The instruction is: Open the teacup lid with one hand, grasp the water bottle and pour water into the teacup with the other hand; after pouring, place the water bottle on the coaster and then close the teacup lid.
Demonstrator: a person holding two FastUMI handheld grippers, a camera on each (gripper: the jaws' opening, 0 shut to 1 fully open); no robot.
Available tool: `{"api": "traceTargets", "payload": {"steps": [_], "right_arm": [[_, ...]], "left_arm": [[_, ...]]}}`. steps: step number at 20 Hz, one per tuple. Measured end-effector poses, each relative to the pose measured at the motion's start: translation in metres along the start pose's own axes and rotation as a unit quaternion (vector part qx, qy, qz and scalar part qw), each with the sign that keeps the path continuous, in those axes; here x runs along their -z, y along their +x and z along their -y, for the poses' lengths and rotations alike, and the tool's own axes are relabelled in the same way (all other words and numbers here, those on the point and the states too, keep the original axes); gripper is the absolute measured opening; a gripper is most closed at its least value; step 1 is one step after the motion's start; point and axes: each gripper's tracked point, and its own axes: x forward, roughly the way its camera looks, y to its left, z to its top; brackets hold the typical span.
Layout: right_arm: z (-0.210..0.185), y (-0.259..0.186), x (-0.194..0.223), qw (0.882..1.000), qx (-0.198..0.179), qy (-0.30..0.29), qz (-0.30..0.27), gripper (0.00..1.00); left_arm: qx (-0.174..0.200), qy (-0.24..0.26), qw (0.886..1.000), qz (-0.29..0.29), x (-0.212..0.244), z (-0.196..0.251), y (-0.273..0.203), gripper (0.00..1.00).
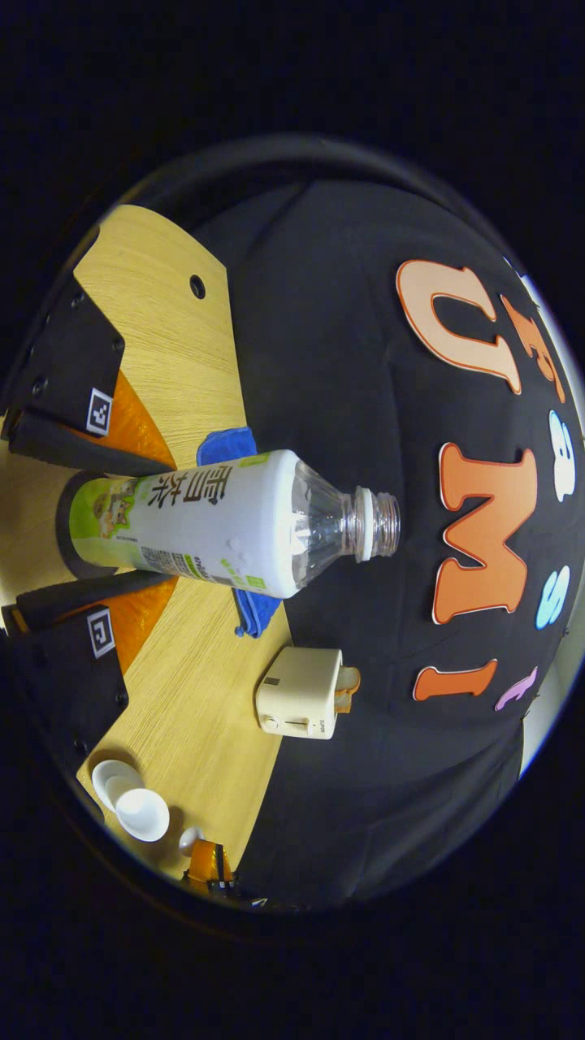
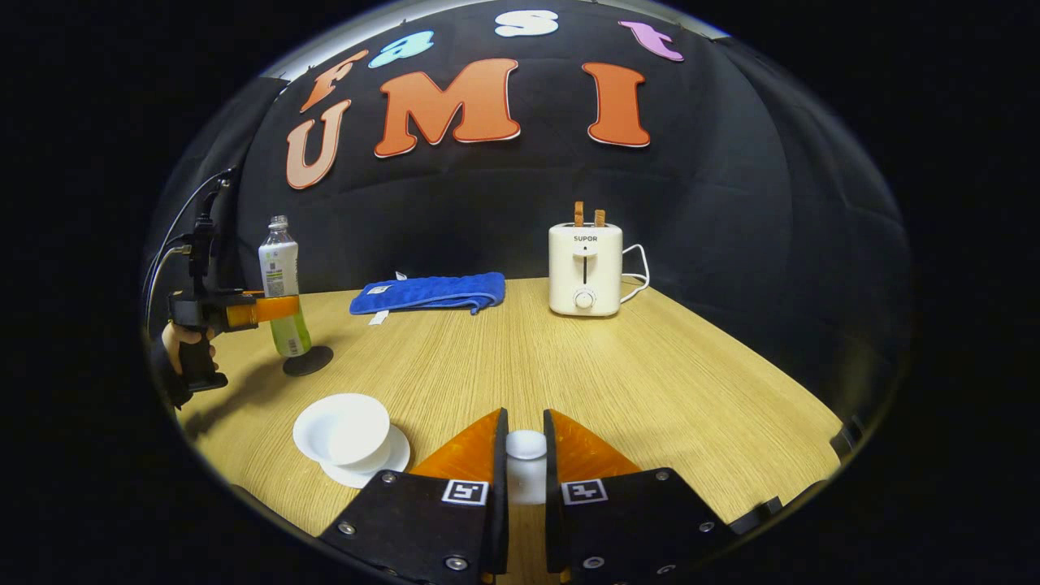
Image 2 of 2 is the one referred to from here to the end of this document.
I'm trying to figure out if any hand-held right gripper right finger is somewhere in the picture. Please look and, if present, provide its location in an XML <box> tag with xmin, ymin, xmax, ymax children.
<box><xmin>542</xmin><ymin>409</ymin><xmax>737</xmax><ymax>585</ymax></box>

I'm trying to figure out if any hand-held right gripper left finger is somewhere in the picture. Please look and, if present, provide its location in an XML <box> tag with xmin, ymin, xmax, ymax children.
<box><xmin>317</xmin><ymin>407</ymin><xmax>511</xmax><ymax>585</ymax></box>

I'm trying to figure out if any clear water bottle green tea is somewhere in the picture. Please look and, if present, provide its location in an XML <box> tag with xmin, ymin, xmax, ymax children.
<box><xmin>258</xmin><ymin>215</ymin><xmax>313</xmax><ymax>359</ymax></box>

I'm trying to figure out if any dark round coaster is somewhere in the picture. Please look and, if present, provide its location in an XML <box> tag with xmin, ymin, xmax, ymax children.
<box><xmin>282</xmin><ymin>344</ymin><xmax>335</xmax><ymax>378</ymax></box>

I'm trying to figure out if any white teacup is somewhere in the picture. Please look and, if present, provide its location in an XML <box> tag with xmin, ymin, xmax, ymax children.
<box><xmin>292</xmin><ymin>393</ymin><xmax>392</xmax><ymax>467</ymax></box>

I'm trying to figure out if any white saucer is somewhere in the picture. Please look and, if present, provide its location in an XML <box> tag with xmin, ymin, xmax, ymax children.
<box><xmin>318</xmin><ymin>422</ymin><xmax>412</xmax><ymax>490</ymax></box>

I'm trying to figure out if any blue towel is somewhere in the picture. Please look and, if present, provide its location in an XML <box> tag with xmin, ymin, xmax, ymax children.
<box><xmin>349</xmin><ymin>271</ymin><xmax>507</xmax><ymax>327</ymax></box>

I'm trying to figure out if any white toaster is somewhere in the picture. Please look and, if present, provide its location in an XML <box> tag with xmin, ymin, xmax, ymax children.
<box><xmin>548</xmin><ymin>222</ymin><xmax>625</xmax><ymax>319</ymax></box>

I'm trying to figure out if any black backdrop cloth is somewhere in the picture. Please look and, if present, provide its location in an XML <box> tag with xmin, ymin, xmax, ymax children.
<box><xmin>146</xmin><ymin>0</ymin><xmax>912</xmax><ymax>444</ymax></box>

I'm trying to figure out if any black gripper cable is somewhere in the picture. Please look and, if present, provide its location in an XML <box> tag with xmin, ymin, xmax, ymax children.
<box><xmin>144</xmin><ymin>166</ymin><xmax>241</xmax><ymax>327</ymax></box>

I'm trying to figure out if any white toaster cable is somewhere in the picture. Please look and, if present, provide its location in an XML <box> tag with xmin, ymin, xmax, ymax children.
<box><xmin>621</xmin><ymin>244</ymin><xmax>652</xmax><ymax>306</ymax></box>

